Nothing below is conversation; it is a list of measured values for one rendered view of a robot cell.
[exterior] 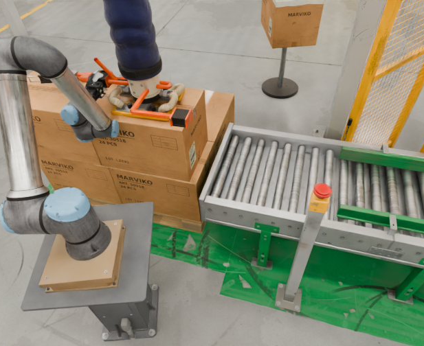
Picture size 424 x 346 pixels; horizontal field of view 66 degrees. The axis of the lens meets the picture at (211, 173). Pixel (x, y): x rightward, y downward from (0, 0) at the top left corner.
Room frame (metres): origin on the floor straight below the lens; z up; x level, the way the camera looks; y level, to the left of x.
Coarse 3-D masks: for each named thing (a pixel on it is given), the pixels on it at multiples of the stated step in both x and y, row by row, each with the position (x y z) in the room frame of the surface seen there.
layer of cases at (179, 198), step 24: (216, 96) 2.22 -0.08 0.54; (216, 120) 1.91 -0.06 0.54; (216, 144) 1.73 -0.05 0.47; (48, 168) 1.66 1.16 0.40; (72, 168) 1.59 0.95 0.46; (96, 168) 1.52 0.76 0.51; (96, 192) 1.56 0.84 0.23; (120, 192) 1.49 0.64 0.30; (144, 192) 1.42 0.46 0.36; (168, 192) 1.36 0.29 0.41; (192, 192) 1.31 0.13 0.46; (192, 216) 1.32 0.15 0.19
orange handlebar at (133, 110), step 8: (88, 72) 1.73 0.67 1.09; (112, 80) 1.63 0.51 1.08; (120, 80) 1.62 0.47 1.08; (160, 80) 1.59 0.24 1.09; (160, 88) 1.53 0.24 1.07; (168, 88) 1.52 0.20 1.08; (144, 96) 1.46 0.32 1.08; (136, 104) 1.38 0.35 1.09; (136, 112) 1.31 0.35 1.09; (144, 112) 1.31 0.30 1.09; (152, 112) 1.30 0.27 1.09
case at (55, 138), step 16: (32, 80) 1.93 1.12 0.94; (80, 80) 1.89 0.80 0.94; (32, 96) 1.74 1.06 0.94; (48, 96) 1.73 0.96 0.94; (64, 96) 1.72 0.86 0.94; (32, 112) 1.62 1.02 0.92; (48, 112) 1.58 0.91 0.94; (48, 128) 1.60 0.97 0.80; (64, 128) 1.56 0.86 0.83; (48, 144) 1.62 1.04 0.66; (64, 144) 1.58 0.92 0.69; (80, 144) 1.54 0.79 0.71; (80, 160) 1.56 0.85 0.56; (96, 160) 1.52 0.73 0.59
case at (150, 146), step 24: (120, 96) 1.68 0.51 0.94; (192, 96) 1.63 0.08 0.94; (120, 120) 1.45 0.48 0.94; (144, 120) 1.43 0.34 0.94; (168, 120) 1.42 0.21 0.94; (192, 120) 1.47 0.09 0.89; (96, 144) 1.51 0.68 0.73; (120, 144) 1.45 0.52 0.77; (144, 144) 1.40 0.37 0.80; (168, 144) 1.35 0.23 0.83; (192, 144) 1.43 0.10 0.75; (120, 168) 1.47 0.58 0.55; (144, 168) 1.41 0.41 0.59; (168, 168) 1.36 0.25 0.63; (192, 168) 1.39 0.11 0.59
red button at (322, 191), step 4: (316, 184) 0.83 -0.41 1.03; (320, 184) 0.82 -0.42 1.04; (324, 184) 0.82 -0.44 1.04; (316, 188) 0.80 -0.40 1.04; (320, 188) 0.80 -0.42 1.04; (324, 188) 0.80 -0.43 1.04; (328, 188) 0.80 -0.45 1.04; (316, 192) 0.79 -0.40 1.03; (320, 192) 0.78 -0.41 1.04; (324, 192) 0.78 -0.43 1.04; (328, 192) 0.78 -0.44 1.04; (320, 196) 0.77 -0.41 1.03; (324, 196) 0.76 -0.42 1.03; (328, 196) 0.77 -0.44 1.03
